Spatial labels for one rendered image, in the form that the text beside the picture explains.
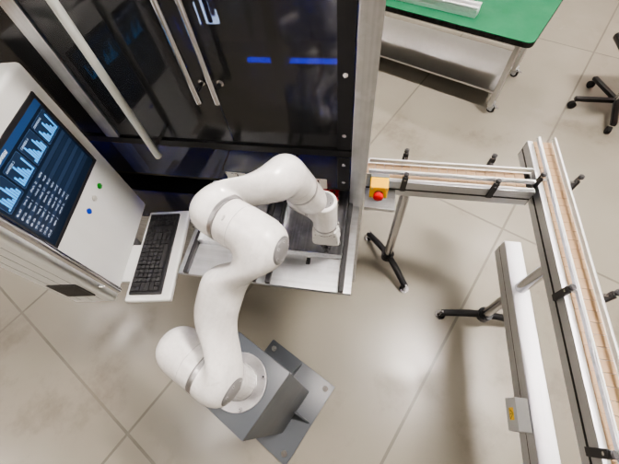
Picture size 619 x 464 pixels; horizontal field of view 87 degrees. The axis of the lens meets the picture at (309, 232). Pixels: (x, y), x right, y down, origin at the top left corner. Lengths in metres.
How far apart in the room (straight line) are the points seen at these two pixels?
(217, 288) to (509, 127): 2.99
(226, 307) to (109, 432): 1.79
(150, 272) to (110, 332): 1.07
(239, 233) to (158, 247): 1.01
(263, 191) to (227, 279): 0.19
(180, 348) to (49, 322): 2.06
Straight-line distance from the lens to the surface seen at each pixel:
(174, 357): 0.87
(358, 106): 1.05
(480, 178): 1.52
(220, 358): 0.79
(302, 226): 1.38
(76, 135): 1.49
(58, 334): 2.79
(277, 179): 0.67
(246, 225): 0.61
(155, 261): 1.57
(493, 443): 2.21
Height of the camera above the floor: 2.06
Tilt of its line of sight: 59 degrees down
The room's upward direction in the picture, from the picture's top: 9 degrees counter-clockwise
